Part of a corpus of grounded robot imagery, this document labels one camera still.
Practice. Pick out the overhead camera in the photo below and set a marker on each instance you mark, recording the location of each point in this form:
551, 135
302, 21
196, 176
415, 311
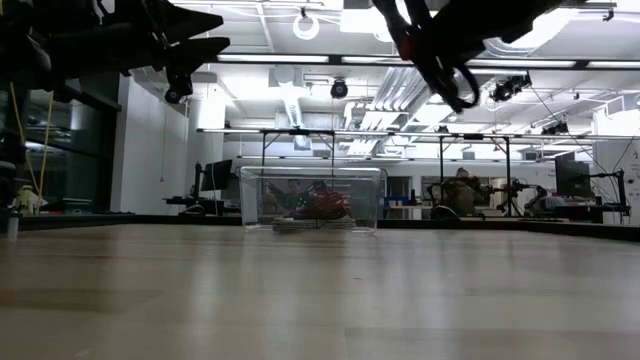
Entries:
339, 89

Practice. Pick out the black background robot arm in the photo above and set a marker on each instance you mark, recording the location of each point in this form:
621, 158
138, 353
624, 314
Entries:
520, 195

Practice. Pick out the small white cylinder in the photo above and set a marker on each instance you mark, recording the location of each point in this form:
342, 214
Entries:
12, 226

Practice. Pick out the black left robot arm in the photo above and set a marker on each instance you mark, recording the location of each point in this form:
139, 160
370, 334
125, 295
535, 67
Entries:
40, 45

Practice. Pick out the black background station frame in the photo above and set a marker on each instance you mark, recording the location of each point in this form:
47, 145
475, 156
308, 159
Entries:
263, 150
507, 170

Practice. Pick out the clear plastic bin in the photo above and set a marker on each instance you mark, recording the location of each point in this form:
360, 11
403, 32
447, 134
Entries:
252, 200

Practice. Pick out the black computer monitor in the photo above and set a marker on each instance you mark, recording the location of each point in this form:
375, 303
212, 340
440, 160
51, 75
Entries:
572, 177
217, 175

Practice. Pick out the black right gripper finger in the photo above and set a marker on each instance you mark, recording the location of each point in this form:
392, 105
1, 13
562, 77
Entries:
442, 82
431, 42

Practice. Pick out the overhead light bar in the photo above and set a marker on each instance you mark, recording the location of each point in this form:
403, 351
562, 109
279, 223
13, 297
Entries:
275, 58

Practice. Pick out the dark grey box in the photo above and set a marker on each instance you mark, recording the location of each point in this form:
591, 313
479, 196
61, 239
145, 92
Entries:
77, 206

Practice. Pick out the white green bottle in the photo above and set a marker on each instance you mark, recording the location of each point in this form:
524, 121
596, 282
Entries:
24, 200

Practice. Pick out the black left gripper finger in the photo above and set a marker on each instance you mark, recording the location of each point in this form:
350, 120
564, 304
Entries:
185, 22
195, 50

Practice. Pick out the black ceiling-hung device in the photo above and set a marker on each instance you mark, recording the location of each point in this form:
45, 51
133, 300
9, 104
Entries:
510, 89

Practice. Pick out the black aluminium table frame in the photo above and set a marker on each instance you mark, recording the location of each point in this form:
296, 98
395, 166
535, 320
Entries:
150, 220

